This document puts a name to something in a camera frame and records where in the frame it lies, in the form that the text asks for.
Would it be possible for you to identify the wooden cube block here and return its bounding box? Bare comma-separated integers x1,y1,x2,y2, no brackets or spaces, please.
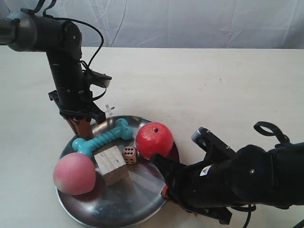
94,146,129,187

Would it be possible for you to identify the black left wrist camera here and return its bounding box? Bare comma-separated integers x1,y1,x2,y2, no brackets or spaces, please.
83,70,112,88

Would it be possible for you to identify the small wooden die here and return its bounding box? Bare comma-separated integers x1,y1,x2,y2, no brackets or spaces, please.
122,146,138,165

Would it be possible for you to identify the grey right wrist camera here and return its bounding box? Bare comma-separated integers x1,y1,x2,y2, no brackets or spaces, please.
191,127,236,164

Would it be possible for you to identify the teal rubber bone toy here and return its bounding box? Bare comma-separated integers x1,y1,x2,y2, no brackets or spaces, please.
72,118,133,158

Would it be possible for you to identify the round metal plate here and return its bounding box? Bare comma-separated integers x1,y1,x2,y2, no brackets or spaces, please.
55,115,181,227

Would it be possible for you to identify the pink toy peach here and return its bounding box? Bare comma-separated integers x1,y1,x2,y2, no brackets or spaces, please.
53,152,96,195

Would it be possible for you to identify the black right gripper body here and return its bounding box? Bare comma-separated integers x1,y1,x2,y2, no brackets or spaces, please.
150,154,232,225

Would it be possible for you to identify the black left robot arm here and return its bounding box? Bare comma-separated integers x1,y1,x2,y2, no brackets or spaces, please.
0,9,112,138

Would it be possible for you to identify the red toy apple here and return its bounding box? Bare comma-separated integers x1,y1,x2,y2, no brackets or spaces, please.
135,122,174,160

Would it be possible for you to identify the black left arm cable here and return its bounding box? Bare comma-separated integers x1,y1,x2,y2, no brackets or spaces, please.
33,0,107,102

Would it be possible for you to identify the grey backdrop cloth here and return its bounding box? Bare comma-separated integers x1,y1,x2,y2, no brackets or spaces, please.
0,0,304,49

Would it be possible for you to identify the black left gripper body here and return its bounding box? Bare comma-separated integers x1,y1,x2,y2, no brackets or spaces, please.
48,90,105,124

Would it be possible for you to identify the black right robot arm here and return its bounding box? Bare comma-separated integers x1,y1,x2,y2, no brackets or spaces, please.
150,145,304,225

